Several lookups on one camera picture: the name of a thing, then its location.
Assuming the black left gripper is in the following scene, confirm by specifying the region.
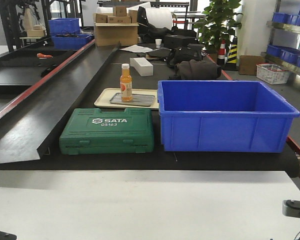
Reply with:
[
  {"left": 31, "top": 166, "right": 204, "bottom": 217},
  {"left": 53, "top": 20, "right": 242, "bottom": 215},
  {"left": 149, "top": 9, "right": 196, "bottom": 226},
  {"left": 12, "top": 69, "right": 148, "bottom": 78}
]
[{"left": 0, "top": 231, "right": 17, "bottom": 240}]

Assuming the beige plastic tray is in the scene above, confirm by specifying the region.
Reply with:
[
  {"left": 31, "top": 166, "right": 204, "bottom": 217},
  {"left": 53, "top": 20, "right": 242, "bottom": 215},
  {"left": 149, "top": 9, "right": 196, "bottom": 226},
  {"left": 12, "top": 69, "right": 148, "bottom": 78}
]
[{"left": 94, "top": 88, "right": 159, "bottom": 110}]

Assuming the small grey metal tray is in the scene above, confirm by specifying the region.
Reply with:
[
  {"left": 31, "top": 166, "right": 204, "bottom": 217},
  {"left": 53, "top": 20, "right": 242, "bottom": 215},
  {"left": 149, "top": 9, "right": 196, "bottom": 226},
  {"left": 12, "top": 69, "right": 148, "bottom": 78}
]
[{"left": 109, "top": 92, "right": 155, "bottom": 107}]

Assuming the green SATA tool case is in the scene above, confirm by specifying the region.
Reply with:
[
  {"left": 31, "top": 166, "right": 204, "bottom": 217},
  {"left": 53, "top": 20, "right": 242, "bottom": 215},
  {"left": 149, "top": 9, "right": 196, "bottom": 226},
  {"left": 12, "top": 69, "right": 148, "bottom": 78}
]
[{"left": 59, "top": 107, "right": 155, "bottom": 155}]

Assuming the large blue plastic bin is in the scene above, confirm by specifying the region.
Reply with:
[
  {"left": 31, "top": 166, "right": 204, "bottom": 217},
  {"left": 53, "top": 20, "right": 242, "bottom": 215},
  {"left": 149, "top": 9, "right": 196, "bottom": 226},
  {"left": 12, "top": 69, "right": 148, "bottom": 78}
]
[{"left": 157, "top": 80, "right": 300, "bottom": 153}]

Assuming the brown cardboard box on floor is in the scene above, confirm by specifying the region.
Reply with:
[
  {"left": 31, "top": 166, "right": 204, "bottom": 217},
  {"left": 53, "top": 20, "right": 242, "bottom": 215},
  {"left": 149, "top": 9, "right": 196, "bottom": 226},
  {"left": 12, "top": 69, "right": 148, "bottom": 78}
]
[{"left": 238, "top": 55, "right": 265, "bottom": 76}]

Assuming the black yellow traffic cone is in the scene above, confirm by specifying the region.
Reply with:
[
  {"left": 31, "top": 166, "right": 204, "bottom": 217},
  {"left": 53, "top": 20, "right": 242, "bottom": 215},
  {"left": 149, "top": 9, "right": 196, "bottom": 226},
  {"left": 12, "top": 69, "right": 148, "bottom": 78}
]
[{"left": 224, "top": 36, "right": 238, "bottom": 71}]

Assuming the dark cloth bundle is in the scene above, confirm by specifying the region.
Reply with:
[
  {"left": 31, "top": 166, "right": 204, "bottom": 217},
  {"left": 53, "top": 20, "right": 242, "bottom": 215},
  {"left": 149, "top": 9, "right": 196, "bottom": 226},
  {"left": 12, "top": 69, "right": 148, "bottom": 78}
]
[{"left": 168, "top": 59, "right": 222, "bottom": 80}]

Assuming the red white traffic cone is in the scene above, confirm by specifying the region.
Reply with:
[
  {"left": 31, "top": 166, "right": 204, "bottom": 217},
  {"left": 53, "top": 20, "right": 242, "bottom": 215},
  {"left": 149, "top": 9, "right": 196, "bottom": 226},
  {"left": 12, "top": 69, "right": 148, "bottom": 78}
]
[{"left": 216, "top": 39, "right": 226, "bottom": 66}]

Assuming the black bag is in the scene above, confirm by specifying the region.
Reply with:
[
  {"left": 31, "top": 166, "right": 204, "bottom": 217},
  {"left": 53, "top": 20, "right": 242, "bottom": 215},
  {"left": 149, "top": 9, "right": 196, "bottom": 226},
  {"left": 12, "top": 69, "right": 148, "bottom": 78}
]
[{"left": 166, "top": 46, "right": 203, "bottom": 68}]

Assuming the orange juice bottle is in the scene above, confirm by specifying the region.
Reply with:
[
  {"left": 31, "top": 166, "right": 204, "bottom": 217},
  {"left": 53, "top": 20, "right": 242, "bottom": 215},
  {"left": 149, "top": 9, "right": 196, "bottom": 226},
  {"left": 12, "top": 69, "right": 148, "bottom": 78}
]
[{"left": 119, "top": 63, "right": 133, "bottom": 102}]

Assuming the green potted plant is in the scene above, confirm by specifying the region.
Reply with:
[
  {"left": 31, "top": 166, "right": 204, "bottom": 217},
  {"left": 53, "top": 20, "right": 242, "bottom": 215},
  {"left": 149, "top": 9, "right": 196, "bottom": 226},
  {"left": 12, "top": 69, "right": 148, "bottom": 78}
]
[{"left": 193, "top": 0, "right": 242, "bottom": 53}]

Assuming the blue crate lower stacked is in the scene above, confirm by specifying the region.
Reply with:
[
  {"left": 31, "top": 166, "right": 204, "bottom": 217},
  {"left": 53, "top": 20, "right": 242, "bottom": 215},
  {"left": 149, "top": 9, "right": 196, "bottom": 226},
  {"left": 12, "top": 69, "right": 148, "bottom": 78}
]
[{"left": 51, "top": 34, "right": 93, "bottom": 50}]

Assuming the blue crate stacked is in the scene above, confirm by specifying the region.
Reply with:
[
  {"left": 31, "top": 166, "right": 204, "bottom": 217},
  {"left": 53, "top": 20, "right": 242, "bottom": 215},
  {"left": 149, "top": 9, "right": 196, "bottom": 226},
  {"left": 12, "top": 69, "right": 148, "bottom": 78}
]
[
  {"left": 48, "top": 18, "right": 81, "bottom": 36},
  {"left": 51, "top": 34, "right": 93, "bottom": 50}
]

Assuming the white rectangular box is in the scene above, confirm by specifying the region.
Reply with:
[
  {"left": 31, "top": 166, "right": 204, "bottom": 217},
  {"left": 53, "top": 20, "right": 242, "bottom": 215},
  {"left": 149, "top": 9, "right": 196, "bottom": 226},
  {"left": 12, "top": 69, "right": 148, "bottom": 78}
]
[{"left": 130, "top": 57, "right": 154, "bottom": 77}]

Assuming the black equipment case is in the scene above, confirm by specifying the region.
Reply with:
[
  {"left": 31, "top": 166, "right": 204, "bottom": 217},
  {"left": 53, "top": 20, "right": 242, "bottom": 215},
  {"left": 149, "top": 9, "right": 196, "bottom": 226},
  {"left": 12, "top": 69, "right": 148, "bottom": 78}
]
[{"left": 163, "top": 35, "right": 198, "bottom": 49}]

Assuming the blue crate upper stacked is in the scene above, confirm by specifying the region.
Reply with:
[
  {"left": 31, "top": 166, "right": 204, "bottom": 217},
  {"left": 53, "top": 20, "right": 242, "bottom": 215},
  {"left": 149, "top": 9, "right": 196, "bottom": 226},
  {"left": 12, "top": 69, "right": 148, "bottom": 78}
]
[{"left": 48, "top": 18, "right": 81, "bottom": 36}]

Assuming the white paper cup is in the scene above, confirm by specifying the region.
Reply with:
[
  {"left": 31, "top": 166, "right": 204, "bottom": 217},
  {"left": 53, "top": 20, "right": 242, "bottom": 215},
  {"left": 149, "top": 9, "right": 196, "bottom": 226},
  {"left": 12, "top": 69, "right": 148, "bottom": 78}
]
[{"left": 155, "top": 38, "right": 162, "bottom": 48}]

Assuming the large open cardboard box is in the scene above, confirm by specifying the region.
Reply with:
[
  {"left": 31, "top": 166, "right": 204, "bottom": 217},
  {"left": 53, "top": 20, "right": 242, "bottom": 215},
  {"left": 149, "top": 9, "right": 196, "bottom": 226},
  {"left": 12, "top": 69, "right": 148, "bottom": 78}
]
[{"left": 94, "top": 23, "right": 138, "bottom": 47}]

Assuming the white paper sheet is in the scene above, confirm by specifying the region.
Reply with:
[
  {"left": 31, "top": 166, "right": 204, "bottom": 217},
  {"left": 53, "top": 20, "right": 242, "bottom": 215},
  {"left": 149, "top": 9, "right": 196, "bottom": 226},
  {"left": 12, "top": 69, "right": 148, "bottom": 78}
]
[{"left": 120, "top": 44, "right": 153, "bottom": 53}]

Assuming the white foam roll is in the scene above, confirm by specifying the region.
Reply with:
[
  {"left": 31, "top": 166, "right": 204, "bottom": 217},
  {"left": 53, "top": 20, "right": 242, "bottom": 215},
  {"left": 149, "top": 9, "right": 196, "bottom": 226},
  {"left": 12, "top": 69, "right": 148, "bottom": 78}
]
[{"left": 96, "top": 6, "right": 173, "bottom": 30}]

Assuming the black angled guide rail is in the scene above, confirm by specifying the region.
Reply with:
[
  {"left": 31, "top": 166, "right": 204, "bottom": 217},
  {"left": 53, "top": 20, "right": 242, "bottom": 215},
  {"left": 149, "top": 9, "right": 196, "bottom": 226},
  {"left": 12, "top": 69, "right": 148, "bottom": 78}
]
[{"left": 0, "top": 41, "right": 120, "bottom": 164}]

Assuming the white wire basket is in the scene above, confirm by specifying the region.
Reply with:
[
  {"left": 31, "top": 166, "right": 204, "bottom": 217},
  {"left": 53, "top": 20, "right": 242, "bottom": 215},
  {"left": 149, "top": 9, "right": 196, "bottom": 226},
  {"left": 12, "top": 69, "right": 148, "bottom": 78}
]
[{"left": 256, "top": 63, "right": 290, "bottom": 85}]

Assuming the orange handled tool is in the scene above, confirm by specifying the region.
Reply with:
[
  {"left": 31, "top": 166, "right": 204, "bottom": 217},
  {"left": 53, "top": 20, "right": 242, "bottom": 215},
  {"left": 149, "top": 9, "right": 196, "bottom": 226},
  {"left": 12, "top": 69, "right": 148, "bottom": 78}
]
[{"left": 36, "top": 52, "right": 53, "bottom": 59}]

